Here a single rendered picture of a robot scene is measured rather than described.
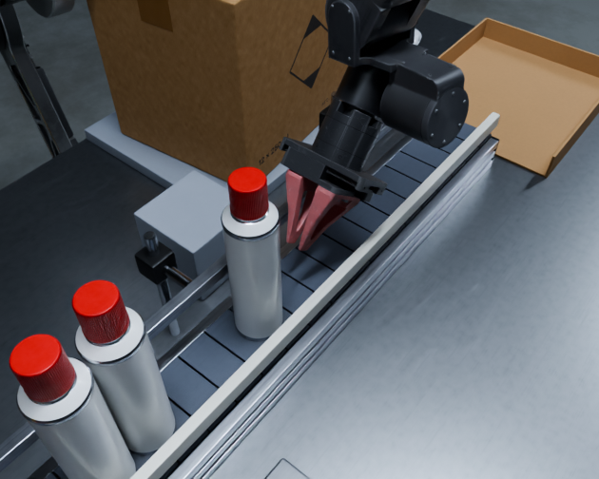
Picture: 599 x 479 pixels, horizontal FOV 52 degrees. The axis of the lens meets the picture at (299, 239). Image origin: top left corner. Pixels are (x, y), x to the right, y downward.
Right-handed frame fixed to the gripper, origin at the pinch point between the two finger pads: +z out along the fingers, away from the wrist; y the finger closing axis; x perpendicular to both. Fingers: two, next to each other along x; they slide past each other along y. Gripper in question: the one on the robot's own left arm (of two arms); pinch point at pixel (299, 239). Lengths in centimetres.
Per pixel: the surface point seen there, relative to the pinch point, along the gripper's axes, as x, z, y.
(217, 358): -5.6, 13.9, -0.1
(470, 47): 57, -33, -12
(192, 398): -9.2, 16.9, 1.2
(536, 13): 252, -90, -59
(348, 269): 4.1, 1.1, 4.9
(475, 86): 49, -26, -6
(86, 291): -26.2, 4.5, -0.7
